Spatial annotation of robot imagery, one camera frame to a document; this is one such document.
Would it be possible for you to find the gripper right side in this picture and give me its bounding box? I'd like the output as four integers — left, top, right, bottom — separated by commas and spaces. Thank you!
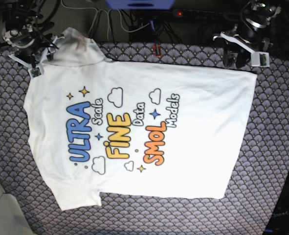
2, 23, 64, 69

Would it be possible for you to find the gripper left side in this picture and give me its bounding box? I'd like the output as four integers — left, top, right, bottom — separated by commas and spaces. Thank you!
222, 23, 272, 69

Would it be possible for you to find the white printed T-shirt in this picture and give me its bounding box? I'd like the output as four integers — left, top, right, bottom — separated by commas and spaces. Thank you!
24, 28, 257, 211

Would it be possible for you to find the black power strip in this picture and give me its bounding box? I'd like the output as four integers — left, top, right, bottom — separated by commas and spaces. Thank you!
171, 9, 223, 20

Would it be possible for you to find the red table clamp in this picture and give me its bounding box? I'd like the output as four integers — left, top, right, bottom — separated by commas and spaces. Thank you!
153, 43, 161, 58

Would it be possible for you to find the white cable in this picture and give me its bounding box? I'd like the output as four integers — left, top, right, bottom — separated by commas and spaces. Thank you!
61, 0, 150, 41

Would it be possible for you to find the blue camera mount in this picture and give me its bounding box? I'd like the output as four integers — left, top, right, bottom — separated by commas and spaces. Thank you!
106, 0, 175, 10

